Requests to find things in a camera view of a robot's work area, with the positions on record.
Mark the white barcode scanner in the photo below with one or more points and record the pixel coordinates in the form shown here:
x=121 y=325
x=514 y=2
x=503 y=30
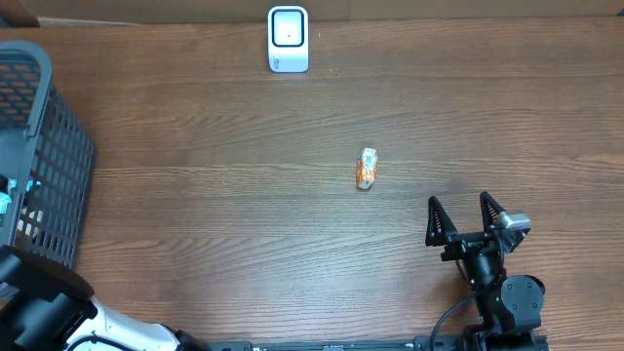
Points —
x=288 y=39

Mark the grey plastic mesh basket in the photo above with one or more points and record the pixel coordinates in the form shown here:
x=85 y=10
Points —
x=42 y=140

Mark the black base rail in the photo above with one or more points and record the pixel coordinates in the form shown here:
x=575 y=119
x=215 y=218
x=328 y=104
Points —
x=331 y=346

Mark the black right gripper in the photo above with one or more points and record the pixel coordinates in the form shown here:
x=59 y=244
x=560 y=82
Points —
x=462 y=244

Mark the orange snack packet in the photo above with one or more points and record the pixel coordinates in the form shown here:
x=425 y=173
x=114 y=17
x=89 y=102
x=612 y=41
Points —
x=366 y=168

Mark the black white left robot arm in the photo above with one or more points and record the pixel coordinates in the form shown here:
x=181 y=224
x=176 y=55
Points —
x=54 y=308

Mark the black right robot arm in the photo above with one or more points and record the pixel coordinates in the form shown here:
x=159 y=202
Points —
x=509 y=306

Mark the blue packaged item in basket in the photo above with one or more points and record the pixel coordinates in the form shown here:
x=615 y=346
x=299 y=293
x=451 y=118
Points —
x=7 y=186

